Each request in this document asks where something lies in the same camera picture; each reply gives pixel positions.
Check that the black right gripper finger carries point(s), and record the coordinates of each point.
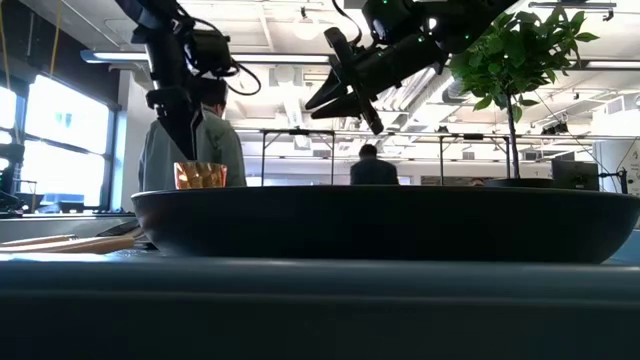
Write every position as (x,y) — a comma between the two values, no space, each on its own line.
(340,106)
(330,90)

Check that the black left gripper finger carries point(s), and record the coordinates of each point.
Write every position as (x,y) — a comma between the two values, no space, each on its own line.
(189,132)
(175,132)

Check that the black round plate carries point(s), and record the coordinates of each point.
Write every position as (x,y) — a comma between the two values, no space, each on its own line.
(380,225)

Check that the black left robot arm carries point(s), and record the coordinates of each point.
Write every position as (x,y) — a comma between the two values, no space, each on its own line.
(160,50)

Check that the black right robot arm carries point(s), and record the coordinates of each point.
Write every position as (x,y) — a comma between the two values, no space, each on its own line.
(465,25)

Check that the blue plastic tray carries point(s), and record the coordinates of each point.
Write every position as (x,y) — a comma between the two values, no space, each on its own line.
(320,310)

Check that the person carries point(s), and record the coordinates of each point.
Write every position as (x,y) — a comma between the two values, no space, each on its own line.
(220,150)
(372,172)

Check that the long ceiling light bar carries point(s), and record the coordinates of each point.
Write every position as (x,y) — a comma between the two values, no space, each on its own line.
(280,58)

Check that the small green leafy tree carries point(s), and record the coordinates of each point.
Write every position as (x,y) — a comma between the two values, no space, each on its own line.
(515,50)

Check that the black computer monitor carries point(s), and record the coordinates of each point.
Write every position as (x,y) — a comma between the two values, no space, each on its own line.
(575,175)

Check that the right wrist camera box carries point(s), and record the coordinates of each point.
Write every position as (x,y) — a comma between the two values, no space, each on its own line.
(390,22)

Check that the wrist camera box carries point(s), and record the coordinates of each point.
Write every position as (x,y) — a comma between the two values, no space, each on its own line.
(390,22)
(210,52)

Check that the black folding table frame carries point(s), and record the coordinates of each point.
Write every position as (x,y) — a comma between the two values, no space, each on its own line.
(297,132)

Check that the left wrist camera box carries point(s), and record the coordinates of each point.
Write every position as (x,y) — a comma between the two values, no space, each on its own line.
(210,52)

